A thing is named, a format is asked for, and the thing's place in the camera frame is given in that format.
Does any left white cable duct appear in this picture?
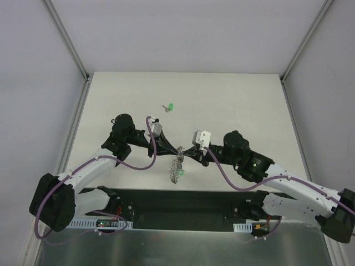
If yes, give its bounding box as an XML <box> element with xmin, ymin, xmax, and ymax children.
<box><xmin>66</xmin><ymin>218</ymin><xmax>133</xmax><ymax>230</ymax></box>

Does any aluminium frame rail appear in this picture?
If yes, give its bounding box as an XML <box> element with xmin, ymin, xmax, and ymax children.
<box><xmin>280</xmin><ymin>1</ymin><xmax>336</xmax><ymax>181</ymax></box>
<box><xmin>42</xmin><ymin>1</ymin><xmax>93</xmax><ymax>173</ymax></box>

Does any green tag silver key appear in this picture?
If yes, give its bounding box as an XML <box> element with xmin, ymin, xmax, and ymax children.
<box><xmin>162</xmin><ymin>103</ymin><xmax>174</xmax><ymax>112</ymax></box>

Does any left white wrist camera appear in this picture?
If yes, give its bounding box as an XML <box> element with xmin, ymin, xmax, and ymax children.
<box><xmin>150</xmin><ymin>119</ymin><xmax>163</xmax><ymax>137</ymax></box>

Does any white cable duct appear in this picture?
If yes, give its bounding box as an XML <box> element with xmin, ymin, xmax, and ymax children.
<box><xmin>233</xmin><ymin>222</ymin><xmax>253</xmax><ymax>233</ymax></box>
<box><xmin>66</xmin><ymin>218</ymin><xmax>133</xmax><ymax>230</ymax></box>

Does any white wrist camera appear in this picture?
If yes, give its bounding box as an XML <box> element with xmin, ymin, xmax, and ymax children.
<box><xmin>192</xmin><ymin>130</ymin><xmax>211</xmax><ymax>150</ymax></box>
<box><xmin>150</xmin><ymin>119</ymin><xmax>163</xmax><ymax>137</ymax></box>

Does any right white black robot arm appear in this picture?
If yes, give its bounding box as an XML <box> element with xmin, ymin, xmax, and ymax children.
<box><xmin>184</xmin><ymin>130</ymin><xmax>354</xmax><ymax>244</ymax></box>

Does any right aluminium frame rail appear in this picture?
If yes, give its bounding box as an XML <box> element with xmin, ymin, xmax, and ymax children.
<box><xmin>280</xmin><ymin>1</ymin><xmax>336</xmax><ymax>181</ymax></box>

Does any left aluminium frame rail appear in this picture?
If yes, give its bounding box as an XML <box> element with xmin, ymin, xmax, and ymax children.
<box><xmin>42</xmin><ymin>1</ymin><xmax>93</xmax><ymax>173</ymax></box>

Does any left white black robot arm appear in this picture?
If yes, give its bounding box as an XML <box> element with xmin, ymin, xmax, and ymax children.
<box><xmin>29</xmin><ymin>114</ymin><xmax>178</xmax><ymax>232</ymax></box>

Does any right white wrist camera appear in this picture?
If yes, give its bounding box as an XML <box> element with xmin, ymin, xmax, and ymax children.
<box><xmin>192</xmin><ymin>130</ymin><xmax>211</xmax><ymax>150</ymax></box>

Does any metal disc with key rings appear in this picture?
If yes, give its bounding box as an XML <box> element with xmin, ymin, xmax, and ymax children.
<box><xmin>170</xmin><ymin>146</ymin><xmax>185</xmax><ymax>184</ymax></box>

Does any right white cable duct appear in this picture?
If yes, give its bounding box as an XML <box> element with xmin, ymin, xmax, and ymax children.
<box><xmin>233</xmin><ymin>222</ymin><xmax>253</xmax><ymax>233</ymax></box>

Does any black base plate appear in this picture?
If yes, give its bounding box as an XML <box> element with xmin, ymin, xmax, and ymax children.
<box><xmin>103</xmin><ymin>189</ymin><xmax>279</xmax><ymax>232</ymax></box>

